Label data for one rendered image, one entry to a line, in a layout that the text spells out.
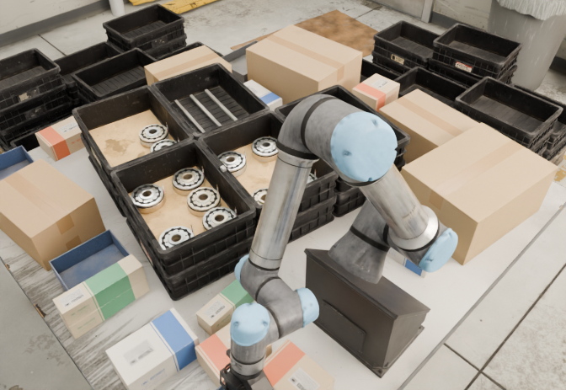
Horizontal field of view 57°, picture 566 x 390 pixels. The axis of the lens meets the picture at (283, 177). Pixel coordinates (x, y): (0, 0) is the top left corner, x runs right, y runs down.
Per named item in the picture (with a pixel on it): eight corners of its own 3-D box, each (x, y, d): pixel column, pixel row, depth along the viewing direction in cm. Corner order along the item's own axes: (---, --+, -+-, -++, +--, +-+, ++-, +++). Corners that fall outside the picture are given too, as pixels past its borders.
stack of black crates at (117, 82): (152, 113, 319) (136, 46, 288) (180, 135, 303) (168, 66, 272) (92, 141, 299) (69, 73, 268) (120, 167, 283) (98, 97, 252)
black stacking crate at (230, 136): (338, 198, 169) (340, 172, 161) (259, 237, 157) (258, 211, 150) (272, 136, 194) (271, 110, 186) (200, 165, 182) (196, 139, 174)
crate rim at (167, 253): (258, 216, 151) (258, 210, 149) (162, 261, 139) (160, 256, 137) (196, 143, 175) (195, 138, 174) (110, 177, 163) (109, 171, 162)
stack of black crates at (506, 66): (505, 114, 315) (529, 45, 284) (476, 138, 298) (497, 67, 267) (445, 87, 338) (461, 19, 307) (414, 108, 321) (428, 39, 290)
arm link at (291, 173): (278, 77, 105) (221, 283, 120) (311, 93, 97) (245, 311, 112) (321, 84, 112) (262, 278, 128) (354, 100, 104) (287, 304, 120)
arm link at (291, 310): (292, 269, 116) (249, 289, 110) (323, 299, 107) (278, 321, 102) (292, 296, 119) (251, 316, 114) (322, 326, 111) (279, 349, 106)
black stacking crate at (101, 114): (199, 165, 182) (194, 139, 174) (117, 198, 170) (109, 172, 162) (154, 110, 206) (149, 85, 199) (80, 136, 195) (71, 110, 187)
